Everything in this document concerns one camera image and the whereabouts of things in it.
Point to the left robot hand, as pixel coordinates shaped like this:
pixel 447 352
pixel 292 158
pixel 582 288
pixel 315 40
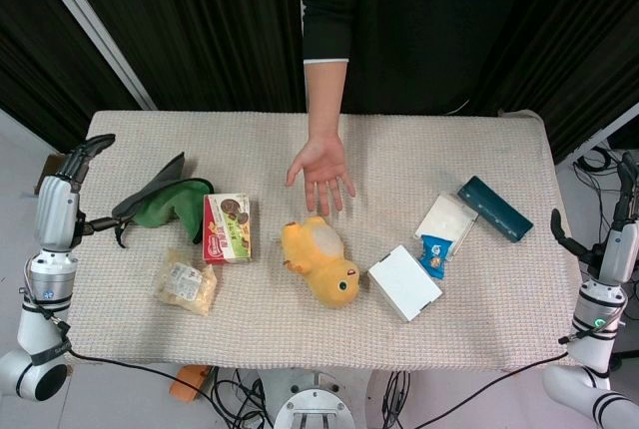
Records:
pixel 54 209

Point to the person's open hand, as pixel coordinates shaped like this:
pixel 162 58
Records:
pixel 323 169

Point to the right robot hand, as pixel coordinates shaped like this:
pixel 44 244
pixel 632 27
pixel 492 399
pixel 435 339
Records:
pixel 616 242

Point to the person's forearm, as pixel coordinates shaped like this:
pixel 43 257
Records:
pixel 325 95

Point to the robot base column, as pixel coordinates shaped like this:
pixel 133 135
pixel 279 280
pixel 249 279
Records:
pixel 313 401

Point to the yellow plush duck toy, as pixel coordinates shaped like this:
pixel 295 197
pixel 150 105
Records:
pixel 322 264

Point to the red green biscuit box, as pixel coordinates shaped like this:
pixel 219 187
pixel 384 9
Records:
pixel 228 227

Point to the green grey cloth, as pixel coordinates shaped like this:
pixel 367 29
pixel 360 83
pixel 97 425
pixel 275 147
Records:
pixel 165 199

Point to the dark teal case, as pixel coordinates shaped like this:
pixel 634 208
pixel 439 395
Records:
pixel 495 208

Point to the white tissue pack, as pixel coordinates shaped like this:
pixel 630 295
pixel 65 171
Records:
pixel 445 222

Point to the white cardboard box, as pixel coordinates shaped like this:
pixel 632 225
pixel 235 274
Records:
pixel 404 283

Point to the blue snack packet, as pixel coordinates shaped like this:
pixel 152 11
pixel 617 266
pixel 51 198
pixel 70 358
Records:
pixel 433 257

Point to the clear snack bag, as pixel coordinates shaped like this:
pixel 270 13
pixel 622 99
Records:
pixel 186 283

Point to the beige woven tablecloth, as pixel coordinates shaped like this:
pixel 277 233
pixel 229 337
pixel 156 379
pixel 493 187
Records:
pixel 319 329

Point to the person's black clothed torso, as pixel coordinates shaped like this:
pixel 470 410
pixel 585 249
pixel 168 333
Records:
pixel 414 25

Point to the white metal pole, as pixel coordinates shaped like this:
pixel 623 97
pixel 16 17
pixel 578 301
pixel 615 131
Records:
pixel 95 25

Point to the black curtain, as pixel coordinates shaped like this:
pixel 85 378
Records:
pixel 199 20

